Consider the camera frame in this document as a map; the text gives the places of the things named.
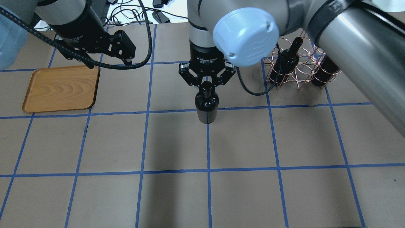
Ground wooden tray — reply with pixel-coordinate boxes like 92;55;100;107
22;65;100;113

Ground copper wire bottle basket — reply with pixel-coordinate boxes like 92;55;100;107
262;28;341;90

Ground black braided left cable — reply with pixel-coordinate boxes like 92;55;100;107
0;0;153;70

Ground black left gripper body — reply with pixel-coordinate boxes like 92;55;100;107
54;6;136;66

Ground black braided right cable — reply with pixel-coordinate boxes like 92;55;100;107
236;44;284;96

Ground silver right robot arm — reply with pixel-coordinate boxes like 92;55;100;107
178;0;404;135

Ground dark wine bottle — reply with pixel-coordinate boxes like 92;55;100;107
270;37;303;86
194;80;219;124

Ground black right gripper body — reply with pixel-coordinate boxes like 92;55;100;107
178;44;236;85

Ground black braided cable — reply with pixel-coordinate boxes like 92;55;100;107
236;44;284;96
0;0;153;70

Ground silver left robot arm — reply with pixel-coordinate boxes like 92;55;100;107
1;0;139;70

